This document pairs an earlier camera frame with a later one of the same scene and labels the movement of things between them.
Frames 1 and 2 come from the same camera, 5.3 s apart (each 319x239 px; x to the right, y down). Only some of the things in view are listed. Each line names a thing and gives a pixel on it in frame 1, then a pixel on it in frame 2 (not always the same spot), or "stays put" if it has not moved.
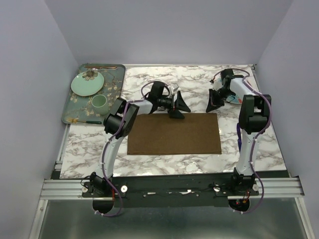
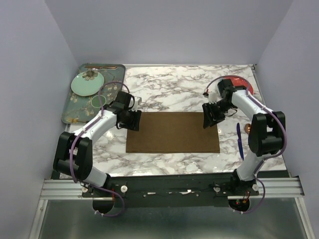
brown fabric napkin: x=160 y=134 stays put
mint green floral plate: x=87 y=83 stays put
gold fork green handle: x=76 y=121 stays put
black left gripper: x=180 y=105 -> x=134 y=125
